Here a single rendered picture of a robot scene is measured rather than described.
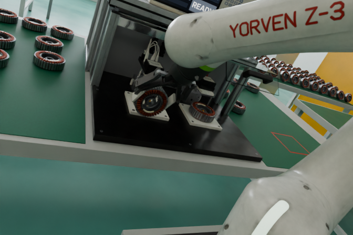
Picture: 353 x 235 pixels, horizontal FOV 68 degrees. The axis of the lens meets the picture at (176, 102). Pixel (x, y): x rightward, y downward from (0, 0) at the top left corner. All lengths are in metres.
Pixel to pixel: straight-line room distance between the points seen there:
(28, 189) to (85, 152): 0.92
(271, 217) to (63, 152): 0.54
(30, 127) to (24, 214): 0.82
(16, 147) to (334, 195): 0.69
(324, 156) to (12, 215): 1.36
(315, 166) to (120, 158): 0.50
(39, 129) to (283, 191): 0.61
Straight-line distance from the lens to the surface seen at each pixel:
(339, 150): 0.54
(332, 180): 0.55
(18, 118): 0.82
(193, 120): 1.03
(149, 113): 0.88
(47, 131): 0.78
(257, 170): 1.05
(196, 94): 1.19
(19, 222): 1.53
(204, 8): 1.07
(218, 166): 0.93
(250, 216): 0.42
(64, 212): 1.57
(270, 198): 0.43
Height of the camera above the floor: 1.22
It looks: 23 degrees down
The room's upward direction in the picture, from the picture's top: 24 degrees clockwise
